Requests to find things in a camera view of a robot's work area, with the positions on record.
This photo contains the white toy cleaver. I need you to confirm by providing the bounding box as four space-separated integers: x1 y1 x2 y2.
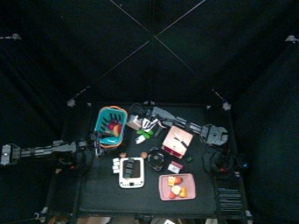
141 116 159 131

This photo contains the beige toy knife holder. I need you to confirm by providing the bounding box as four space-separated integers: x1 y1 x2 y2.
125 115 145 131

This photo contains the orange yellow toy fruit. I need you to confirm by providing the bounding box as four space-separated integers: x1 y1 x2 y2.
111 125 123 138

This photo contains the small white block stack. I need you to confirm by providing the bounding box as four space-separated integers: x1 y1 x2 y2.
112 157 121 175

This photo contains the teal basket with orange rim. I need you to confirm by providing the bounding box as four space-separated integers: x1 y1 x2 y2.
93 105 129 149

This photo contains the red toy apple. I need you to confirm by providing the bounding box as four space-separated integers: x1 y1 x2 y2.
107 120 123 131

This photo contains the white toy toaster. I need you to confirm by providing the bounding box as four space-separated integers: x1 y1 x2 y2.
117 157 145 189

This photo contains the black toy pot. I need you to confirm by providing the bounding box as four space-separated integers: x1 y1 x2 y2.
147 146 165 172

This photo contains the red white toy carton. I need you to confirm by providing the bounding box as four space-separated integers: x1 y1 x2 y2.
167 160 183 174

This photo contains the pink plastic tray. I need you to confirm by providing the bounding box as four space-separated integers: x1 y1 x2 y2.
157 172 197 201

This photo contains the grey table corner clamp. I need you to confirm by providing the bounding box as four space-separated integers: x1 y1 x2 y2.
32 206 50 223

